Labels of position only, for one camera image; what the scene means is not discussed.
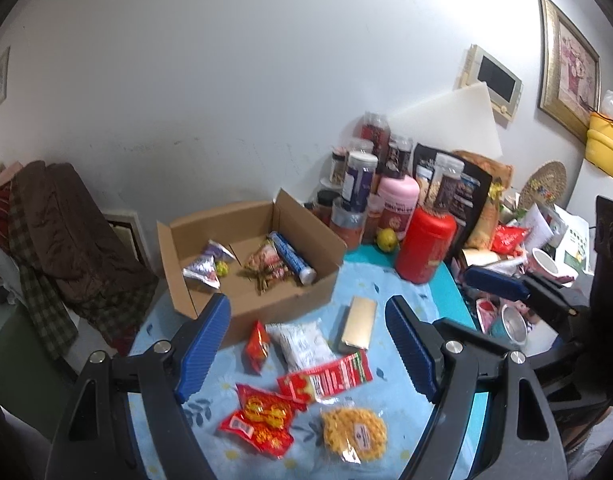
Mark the woven round mat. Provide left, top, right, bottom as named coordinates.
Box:
left=518, top=160, right=567, bottom=210

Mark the orange brown snack bag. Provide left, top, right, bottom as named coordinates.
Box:
left=455, top=150, right=514, bottom=250

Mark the tall red-filled jar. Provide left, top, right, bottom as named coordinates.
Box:
left=361, top=112, right=390, bottom=159

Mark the gold rectangular box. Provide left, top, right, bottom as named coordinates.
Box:
left=338, top=296, right=377, bottom=353

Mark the red gold snack bag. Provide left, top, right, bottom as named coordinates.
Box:
left=218, top=384, right=308, bottom=460

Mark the pink canister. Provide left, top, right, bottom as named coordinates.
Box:
left=377, top=176, right=419, bottom=242

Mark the grey lid orange tub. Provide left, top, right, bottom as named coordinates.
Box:
left=329, top=197, right=366, bottom=252

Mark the white foam board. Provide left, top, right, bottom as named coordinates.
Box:
left=388, top=82, right=503, bottom=159

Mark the blue label clear jar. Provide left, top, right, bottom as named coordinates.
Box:
left=341, top=151, right=378, bottom=212

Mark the clear jar on canister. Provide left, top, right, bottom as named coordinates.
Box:
left=425, top=153, right=465, bottom=216

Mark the white purple snack packet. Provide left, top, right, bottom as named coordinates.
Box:
left=182, top=240, right=236, bottom=290

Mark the green lollipop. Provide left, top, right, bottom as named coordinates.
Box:
left=215, top=261, right=229, bottom=278

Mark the dark label clear jar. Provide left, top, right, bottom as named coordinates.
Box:
left=384, top=133, right=413, bottom=179

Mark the red packet on clutter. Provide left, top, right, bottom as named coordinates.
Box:
left=491, top=224, right=530, bottom=256

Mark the brown jacket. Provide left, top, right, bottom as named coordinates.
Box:
left=9, top=160, right=158, bottom=330

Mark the gold framed picture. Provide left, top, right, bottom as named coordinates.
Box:
left=539, top=0, right=601, bottom=142

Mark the white snack bag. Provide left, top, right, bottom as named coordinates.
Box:
left=265, top=321, right=336, bottom=372

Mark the green yellow fruit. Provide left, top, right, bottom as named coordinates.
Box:
left=376, top=228, right=399, bottom=254

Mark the blue tube in box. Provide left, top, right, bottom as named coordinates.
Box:
left=268, top=231, right=317, bottom=285

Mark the pink floral snack packet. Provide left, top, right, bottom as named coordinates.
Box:
left=244, top=240, right=293, bottom=295

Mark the brown cardboard box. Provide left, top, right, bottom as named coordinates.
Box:
left=157, top=190, right=347, bottom=347

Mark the green plaid cloth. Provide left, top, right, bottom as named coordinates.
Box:
left=8, top=177, right=132, bottom=360

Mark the small red snack packet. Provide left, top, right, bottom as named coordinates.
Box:
left=244, top=321, right=271, bottom=374

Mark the yellow plush item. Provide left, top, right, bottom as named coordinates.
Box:
left=584, top=112, right=613, bottom=178

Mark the pink white cup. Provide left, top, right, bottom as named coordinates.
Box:
left=528, top=247, right=578, bottom=284

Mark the red canister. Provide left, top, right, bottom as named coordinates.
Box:
left=395, top=207, right=457, bottom=285

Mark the black stand-up pouch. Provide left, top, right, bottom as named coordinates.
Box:
left=413, top=143, right=492, bottom=255

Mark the small wall picture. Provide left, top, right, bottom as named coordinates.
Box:
left=0, top=47, right=10, bottom=106

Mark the yellow round crackers pack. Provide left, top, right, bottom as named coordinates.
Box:
left=321, top=404, right=388, bottom=465

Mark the red green snack packet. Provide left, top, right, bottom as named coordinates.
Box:
left=277, top=350, right=373, bottom=404

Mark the blue floral tablecloth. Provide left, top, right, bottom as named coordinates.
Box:
left=125, top=246, right=490, bottom=480

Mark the white wall intercom panel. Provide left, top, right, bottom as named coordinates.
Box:
left=459, top=44, right=523, bottom=122

